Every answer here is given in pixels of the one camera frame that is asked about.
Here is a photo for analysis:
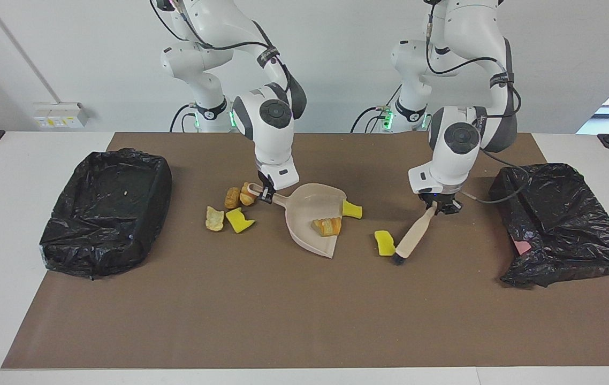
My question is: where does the beige hand brush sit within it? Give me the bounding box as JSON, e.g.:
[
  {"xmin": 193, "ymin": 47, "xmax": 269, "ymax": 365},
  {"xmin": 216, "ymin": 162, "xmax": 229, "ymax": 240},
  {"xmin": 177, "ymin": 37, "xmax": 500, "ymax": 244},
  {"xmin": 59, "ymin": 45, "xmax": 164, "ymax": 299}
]
[{"xmin": 392, "ymin": 206, "xmax": 438, "ymax": 266}]

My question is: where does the beige plastic dustpan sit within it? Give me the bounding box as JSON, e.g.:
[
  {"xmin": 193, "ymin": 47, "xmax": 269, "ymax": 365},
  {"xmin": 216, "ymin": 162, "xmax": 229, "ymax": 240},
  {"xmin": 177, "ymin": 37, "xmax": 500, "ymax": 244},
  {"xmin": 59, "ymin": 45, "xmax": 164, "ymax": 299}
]
[{"xmin": 248, "ymin": 182, "xmax": 348, "ymax": 259}]

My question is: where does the beige crumbly foam chunk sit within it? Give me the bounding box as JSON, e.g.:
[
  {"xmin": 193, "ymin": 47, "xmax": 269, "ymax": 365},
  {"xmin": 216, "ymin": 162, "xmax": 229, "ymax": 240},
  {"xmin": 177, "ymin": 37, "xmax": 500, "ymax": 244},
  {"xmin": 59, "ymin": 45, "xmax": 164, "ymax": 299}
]
[
  {"xmin": 312, "ymin": 217, "xmax": 343, "ymax": 237},
  {"xmin": 205, "ymin": 206, "xmax": 225, "ymax": 232}
]

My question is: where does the crumpled black bag bin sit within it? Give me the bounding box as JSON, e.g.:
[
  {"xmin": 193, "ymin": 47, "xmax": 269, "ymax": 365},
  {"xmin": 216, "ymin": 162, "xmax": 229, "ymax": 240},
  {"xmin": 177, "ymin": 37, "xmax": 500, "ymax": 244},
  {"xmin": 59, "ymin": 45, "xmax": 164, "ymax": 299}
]
[{"xmin": 488, "ymin": 163, "xmax": 609, "ymax": 289}]

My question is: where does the black bag lined bin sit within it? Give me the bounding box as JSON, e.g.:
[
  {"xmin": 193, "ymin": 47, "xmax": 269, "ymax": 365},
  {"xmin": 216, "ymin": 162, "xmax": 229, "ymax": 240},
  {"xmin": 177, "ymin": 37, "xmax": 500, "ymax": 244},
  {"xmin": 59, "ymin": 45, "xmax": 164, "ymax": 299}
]
[{"xmin": 40, "ymin": 149, "xmax": 173, "ymax": 280}]

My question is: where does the brown table mat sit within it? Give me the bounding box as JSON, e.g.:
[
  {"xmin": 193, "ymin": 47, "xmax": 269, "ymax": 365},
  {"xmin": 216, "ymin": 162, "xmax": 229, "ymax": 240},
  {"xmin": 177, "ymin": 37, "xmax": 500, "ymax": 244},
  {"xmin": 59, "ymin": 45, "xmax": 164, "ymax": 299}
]
[{"xmin": 1, "ymin": 132, "xmax": 609, "ymax": 369}]

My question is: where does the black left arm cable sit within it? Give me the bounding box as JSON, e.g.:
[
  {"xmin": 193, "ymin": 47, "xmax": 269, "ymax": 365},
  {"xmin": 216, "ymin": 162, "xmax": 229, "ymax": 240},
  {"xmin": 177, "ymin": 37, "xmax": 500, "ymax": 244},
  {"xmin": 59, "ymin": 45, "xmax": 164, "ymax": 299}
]
[{"xmin": 425, "ymin": 11, "xmax": 530, "ymax": 205}]

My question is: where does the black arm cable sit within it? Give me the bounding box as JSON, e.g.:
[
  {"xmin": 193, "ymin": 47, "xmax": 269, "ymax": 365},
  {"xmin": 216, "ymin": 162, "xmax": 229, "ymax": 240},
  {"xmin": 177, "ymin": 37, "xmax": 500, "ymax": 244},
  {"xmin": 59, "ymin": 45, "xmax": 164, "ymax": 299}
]
[
  {"xmin": 149, "ymin": 0, "xmax": 290, "ymax": 86},
  {"xmin": 425, "ymin": 11, "xmax": 530, "ymax": 205}
]

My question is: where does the black right base cable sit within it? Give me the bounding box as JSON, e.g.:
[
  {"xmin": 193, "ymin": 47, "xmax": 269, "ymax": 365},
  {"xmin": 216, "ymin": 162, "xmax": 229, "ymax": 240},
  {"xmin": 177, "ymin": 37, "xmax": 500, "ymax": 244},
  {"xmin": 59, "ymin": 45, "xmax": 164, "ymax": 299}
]
[{"xmin": 170, "ymin": 104, "xmax": 198, "ymax": 133}]

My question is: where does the black base cable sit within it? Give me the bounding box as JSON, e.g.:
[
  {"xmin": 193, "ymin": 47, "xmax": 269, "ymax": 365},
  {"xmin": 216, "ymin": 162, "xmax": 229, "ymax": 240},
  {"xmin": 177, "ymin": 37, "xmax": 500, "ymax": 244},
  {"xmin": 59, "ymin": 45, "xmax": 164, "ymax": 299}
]
[
  {"xmin": 170, "ymin": 104, "xmax": 198, "ymax": 133},
  {"xmin": 350, "ymin": 86, "xmax": 397, "ymax": 133}
]

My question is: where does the black left base cable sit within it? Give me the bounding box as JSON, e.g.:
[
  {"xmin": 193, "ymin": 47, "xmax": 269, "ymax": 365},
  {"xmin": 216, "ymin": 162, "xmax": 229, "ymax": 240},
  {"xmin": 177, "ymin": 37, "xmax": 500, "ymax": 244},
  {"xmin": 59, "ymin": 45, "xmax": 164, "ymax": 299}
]
[{"xmin": 350, "ymin": 86, "xmax": 397, "ymax": 133}]

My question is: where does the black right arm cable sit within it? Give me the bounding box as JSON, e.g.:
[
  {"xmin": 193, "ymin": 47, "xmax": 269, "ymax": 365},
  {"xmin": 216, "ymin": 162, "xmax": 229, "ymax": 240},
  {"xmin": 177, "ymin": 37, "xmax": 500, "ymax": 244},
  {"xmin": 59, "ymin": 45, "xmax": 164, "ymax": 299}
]
[{"xmin": 149, "ymin": 0, "xmax": 290, "ymax": 86}]

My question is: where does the white wall socket box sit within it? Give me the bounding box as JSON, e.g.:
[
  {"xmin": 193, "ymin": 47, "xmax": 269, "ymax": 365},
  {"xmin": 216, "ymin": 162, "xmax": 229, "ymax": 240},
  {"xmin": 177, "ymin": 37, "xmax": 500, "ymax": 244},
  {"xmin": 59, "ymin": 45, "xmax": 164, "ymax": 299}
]
[{"xmin": 33, "ymin": 102, "xmax": 89, "ymax": 129}]

